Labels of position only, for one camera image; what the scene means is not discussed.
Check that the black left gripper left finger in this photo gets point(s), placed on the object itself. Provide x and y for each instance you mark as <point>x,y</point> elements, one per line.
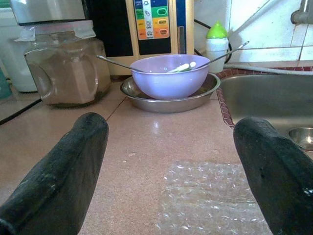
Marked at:
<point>53,176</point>

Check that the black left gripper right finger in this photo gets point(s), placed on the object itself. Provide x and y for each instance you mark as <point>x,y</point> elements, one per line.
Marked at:
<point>281,186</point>

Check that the purple plastic bowl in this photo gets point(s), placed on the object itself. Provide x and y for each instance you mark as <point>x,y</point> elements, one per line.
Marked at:
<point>168,83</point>

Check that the white green plastic utensil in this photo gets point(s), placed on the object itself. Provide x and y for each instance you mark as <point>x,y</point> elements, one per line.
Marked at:
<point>182,67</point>

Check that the clear bubble wrap sheet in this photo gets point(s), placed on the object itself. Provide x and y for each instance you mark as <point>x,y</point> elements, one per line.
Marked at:
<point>207,200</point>

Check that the stainless steel sink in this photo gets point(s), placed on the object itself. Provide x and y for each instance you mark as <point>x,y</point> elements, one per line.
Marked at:
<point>269,98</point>

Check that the glass jar brown contents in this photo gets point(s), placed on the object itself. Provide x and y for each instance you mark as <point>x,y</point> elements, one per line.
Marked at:
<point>68,80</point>

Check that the small teal bottle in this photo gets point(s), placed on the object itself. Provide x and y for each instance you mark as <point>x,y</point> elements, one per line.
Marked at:
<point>5,85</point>

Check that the white plastic container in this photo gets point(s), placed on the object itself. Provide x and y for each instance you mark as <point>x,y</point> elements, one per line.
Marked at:
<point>14,61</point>

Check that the thin metal spoon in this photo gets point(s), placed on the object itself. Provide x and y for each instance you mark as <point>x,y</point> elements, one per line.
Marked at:
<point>227,53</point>
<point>115,62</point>

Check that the round steel dish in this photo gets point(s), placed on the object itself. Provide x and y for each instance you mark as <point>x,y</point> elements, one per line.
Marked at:
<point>171,106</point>

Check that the white bottle green cap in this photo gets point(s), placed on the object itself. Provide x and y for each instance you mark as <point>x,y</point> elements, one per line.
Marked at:
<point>216,54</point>

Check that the silver grey appliance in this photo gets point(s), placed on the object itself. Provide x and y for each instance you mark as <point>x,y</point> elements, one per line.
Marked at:
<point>49,11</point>

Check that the grey faucet pipe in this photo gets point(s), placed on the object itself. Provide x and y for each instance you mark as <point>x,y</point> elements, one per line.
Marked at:
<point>302,17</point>

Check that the cream water ionizer appliance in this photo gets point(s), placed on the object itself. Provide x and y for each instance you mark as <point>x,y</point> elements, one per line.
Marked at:
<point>156,24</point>

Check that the thin white wall tube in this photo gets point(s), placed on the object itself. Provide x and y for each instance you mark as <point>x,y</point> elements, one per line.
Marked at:
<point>254,19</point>

